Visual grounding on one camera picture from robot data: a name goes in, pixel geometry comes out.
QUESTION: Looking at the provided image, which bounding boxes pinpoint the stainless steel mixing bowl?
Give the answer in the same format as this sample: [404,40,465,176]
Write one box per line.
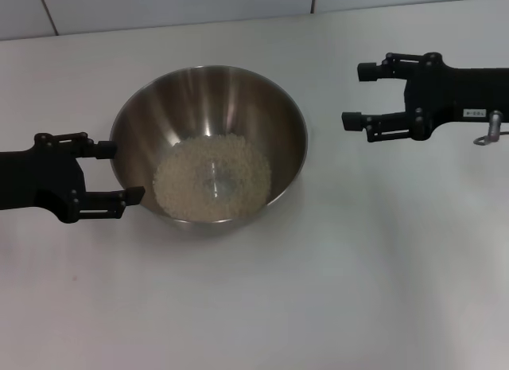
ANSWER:
[109,64,309,234]

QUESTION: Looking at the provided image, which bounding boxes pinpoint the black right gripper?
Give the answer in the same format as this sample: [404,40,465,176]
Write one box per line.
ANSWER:
[341,51,509,144]

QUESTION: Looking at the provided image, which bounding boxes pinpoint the white rice grains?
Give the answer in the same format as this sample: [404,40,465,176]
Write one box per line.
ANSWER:
[153,134,273,222]

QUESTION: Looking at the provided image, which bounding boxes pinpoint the right gripper cable with connector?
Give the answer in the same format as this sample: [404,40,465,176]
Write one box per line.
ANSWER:
[472,111,509,146]

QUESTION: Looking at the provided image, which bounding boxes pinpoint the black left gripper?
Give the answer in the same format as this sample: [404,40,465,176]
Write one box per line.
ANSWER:
[0,131,146,225]

